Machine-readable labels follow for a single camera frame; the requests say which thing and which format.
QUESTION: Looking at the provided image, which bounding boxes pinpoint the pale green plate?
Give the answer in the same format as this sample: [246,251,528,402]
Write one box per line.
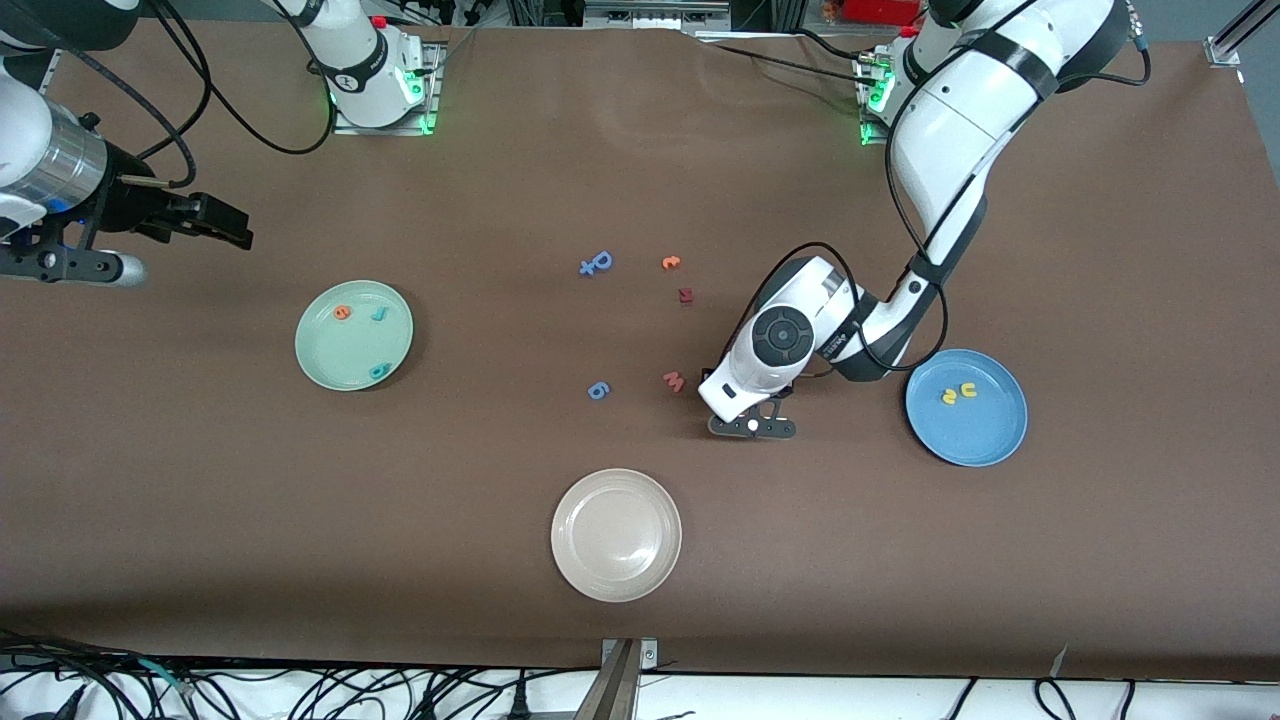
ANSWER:
[294,280,414,392]

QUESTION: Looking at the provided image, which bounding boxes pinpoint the beige plate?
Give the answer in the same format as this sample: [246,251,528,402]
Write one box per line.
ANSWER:
[550,468,683,603]

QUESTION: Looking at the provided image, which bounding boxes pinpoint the blue plate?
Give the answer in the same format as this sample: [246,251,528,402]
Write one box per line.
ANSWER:
[905,348,1029,468]

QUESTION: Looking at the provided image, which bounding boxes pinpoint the aluminium profile beam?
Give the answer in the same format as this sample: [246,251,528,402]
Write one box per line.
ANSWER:
[574,637,659,720]

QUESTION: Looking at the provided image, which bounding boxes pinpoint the red box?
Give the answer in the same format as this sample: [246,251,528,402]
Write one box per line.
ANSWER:
[840,0,923,27]

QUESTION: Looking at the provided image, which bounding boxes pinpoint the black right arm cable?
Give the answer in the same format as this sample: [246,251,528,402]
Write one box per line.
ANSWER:
[60,0,336,191]

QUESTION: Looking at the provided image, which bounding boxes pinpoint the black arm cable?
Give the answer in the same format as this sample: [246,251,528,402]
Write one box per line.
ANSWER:
[715,0,1151,396]
[60,0,336,191]

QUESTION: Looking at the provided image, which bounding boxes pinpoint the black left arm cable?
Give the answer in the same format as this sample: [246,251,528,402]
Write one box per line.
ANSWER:
[715,0,1151,396]

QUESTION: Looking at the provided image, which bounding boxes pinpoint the black cable on table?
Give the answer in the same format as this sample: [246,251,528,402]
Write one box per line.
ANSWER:
[695,25,881,86]

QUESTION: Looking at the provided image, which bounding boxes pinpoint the looped black floor cable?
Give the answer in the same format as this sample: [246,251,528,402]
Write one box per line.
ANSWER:
[1032,678,1079,720]

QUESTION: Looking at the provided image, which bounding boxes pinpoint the tangled black floor cables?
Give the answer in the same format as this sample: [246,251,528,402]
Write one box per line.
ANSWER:
[0,628,601,720]

